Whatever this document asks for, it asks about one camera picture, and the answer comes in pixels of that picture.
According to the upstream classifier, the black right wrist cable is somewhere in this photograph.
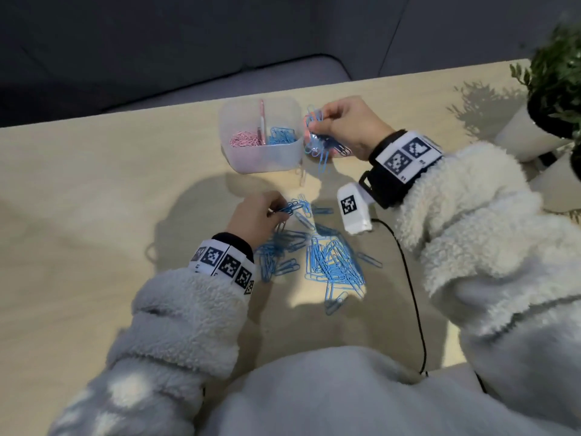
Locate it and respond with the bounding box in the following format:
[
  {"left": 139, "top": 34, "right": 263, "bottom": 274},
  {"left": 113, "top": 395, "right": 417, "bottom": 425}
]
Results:
[{"left": 370, "top": 217, "right": 489, "bottom": 395}]

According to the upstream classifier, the person's left forearm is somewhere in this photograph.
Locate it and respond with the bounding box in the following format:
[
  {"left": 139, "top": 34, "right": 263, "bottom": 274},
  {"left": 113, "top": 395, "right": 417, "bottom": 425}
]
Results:
[{"left": 47, "top": 267, "right": 255, "bottom": 436}]

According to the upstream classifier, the green plant in white pot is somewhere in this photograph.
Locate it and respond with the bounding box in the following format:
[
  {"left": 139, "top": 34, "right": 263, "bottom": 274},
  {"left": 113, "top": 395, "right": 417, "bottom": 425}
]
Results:
[
  {"left": 528, "top": 145, "right": 581, "bottom": 213},
  {"left": 494, "top": 22, "right": 581, "bottom": 162}
]

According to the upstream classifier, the white marker tag device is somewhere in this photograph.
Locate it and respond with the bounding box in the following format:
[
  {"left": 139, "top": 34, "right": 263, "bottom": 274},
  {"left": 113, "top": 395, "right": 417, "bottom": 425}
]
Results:
[{"left": 336, "top": 182, "right": 374, "bottom": 236}]

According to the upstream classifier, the translucent divided plastic box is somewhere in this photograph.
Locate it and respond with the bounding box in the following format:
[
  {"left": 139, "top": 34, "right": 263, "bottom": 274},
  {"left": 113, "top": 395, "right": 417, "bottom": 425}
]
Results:
[{"left": 219, "top": 97, "right": 304, "bottom": 174}]

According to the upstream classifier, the right wrist marker band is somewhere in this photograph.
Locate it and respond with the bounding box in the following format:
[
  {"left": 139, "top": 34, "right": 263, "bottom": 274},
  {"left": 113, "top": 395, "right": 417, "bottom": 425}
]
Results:
[{"left": 358, "top": 130, "right": 445, "bottom": 210}]

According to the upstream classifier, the wrist marker band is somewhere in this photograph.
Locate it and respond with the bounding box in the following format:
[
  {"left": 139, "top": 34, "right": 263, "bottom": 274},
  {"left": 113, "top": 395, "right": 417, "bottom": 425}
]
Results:
[
  {"left": 358, "top": 130, "right": 445, "bottom": 210},
  {"left": 188, "top": 233, "right": 256, "bottom": 296}
]

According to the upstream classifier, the heap of pink paper clips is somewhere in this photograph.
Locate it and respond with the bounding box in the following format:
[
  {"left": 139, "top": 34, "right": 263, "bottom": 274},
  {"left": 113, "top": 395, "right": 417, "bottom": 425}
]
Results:
[{"left": 229, "top": 129, "right": 264, "bottom": 148}]

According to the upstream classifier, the person's left hand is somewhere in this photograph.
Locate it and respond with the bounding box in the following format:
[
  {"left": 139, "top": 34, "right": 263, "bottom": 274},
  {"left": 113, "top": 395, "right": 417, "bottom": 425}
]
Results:
[{"left": 225, "top": 190, "right": 291, "bottom": 251}]

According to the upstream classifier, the grey high-back sofa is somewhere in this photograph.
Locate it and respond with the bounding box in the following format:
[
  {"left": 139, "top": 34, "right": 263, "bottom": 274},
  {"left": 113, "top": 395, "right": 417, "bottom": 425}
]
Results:
[{"left": 0, "top": 0, "right": 581, "bottom": 128}]

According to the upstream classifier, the cluster of blue paper clips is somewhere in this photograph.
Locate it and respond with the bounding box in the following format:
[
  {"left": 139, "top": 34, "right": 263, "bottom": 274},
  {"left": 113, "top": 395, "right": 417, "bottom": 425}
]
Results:
[{"left": 254, "top": 197, "right": 384, "bottom": 316}]

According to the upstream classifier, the person's white fleece torso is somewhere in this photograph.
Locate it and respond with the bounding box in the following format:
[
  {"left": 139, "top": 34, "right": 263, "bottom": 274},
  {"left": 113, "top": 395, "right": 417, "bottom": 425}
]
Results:
[{"left": 199, "top": 345, "right": 581, "bottom": 436}]

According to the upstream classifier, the heap of blue paper clips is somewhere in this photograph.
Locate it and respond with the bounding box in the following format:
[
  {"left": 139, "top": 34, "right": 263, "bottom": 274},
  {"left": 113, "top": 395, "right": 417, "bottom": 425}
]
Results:
[{"left": 266, "top": 127, "right": 298, "bottom": 146}]

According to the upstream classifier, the pink floral tin lid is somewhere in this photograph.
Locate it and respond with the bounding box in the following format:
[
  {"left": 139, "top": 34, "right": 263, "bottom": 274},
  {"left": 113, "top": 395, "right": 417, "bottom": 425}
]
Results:
[{"left": 303, "top": 115, "right": 354, "bottom": 159}]

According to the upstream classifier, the person's right hand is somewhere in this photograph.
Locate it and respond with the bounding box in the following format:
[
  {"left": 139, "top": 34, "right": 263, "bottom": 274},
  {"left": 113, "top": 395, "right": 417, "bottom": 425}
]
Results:
[{"left": 313, "top": 96, "right": 396, "bottom": 162}]

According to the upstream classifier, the left wrist marker band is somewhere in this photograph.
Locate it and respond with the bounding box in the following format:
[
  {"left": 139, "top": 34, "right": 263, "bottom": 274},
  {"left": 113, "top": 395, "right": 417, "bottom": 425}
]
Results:
[{"left": 188, "top": 233, "right": 256, "bottom": 296}]

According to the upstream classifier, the person's right forearm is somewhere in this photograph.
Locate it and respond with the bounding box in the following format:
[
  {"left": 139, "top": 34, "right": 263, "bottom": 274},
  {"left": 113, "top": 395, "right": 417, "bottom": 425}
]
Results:
[{"left": 392, "top": 140, "right": 581, "bottom": 428}]

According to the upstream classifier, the handful of blue paper clips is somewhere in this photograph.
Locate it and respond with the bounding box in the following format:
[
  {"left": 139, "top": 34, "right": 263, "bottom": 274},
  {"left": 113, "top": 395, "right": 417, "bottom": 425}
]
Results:
[{"left": 303, "top": 104, "right": 354, "bottom": 176}]

